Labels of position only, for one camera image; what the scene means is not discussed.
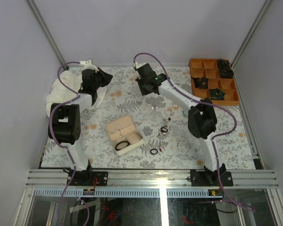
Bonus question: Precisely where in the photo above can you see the fine silver chain necklace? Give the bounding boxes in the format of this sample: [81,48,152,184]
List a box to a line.
[111,122,125,139]

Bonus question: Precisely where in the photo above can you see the beige jewelry box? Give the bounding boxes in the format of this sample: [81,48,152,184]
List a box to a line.
[105,115,145,156]

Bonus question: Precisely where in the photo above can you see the black bangle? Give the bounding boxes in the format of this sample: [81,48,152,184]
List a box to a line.
[115,140,130,151]

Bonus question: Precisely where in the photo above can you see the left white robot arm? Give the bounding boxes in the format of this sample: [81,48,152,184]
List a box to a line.
[47,67,113,186]

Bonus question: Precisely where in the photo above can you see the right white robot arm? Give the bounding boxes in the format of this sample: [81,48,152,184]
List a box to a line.
[133,63,223,186]

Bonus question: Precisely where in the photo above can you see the white crumpled cloth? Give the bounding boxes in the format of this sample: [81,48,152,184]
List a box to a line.
[45,71,108,117]

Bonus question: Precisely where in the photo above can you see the black flower orange dots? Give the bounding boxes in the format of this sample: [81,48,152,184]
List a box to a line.
[192,77,208,89]

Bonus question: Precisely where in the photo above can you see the orange wooden divided tray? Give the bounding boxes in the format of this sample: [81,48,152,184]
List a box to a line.
[189,58,240,106]

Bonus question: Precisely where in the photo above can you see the black flower green swirls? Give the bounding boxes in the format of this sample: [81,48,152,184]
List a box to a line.
[209,88,225,100]

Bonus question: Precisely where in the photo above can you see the black fabric flower top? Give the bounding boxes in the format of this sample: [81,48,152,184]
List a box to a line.
[217,59,231,68]

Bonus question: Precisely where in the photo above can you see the black fabric flower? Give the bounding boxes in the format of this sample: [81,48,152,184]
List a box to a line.
[217,59,231,68]
[219,67,234,79]

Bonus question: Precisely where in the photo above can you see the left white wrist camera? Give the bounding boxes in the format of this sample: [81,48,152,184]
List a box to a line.
[79,59,99,72]

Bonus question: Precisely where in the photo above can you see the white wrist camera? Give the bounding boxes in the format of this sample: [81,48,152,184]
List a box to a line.
[133,62,144,70]
[79,59,99,72]

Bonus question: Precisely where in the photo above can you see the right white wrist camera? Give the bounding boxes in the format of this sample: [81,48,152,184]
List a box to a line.
[133,62,144,70]

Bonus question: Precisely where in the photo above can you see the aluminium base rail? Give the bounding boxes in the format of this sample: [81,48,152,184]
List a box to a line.
[25,169,279,199]

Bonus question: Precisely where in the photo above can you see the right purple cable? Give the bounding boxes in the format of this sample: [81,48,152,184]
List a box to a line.
[133,52,255,212]

